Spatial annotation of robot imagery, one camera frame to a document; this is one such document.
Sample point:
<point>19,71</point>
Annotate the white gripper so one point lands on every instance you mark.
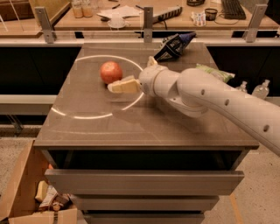
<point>148,79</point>

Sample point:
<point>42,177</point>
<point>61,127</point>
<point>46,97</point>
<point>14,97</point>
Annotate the red apple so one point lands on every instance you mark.
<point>110,71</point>

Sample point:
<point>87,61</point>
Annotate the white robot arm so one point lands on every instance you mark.
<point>194,91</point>

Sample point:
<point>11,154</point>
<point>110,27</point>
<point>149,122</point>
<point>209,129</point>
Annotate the blue chip bag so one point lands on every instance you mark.
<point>173,46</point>

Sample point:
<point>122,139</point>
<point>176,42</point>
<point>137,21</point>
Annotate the green chip bag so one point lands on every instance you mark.
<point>221,75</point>

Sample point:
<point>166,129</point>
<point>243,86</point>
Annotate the white papers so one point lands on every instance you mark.
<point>124,12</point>

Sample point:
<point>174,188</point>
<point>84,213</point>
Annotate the white power strip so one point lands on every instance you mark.
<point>171,12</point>

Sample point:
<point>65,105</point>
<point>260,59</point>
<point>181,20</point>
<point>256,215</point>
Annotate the patterned paper cup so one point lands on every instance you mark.
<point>199,19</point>

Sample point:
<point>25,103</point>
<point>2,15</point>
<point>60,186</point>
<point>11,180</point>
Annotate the amber glass jar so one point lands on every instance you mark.
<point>86,8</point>
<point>77,10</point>

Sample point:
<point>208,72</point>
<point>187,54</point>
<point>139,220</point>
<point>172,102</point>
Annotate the grey drawer cabinet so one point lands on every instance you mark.
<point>131,158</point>

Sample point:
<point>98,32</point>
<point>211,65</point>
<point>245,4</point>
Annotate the black round container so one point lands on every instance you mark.
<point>210,14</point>

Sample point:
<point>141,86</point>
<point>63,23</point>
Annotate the plastic bottle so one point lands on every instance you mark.
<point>242,87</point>
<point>262,91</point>

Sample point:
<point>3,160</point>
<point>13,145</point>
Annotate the black keyboard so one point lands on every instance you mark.
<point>232,9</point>

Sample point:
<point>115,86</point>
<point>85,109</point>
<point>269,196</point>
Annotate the cardboard box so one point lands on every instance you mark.
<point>18,204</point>

